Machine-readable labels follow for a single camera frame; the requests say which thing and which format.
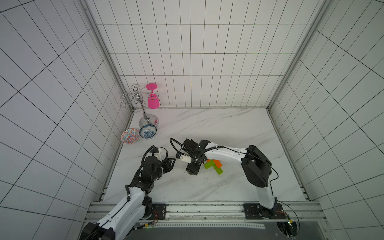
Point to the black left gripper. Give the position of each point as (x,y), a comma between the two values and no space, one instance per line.
(165,165)

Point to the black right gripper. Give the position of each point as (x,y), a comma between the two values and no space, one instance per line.
(193,161)

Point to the green lego plate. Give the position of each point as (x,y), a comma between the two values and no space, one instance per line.
(209,164)
(218,170)

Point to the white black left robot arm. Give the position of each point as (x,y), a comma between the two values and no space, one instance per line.
(126,210)

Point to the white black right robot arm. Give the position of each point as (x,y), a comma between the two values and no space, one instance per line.
(255,164)

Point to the blue floral ceramic bowl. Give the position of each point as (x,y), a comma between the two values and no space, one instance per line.
(148,131)

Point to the orange patterned ceramic bowl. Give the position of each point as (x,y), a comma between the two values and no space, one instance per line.
(130,136)

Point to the pink plastic wine glass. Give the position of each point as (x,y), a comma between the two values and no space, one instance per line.
(153,99)

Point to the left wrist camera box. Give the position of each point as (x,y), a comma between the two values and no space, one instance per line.
(160,153)

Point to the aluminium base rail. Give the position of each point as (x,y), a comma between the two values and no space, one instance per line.
(304,215)

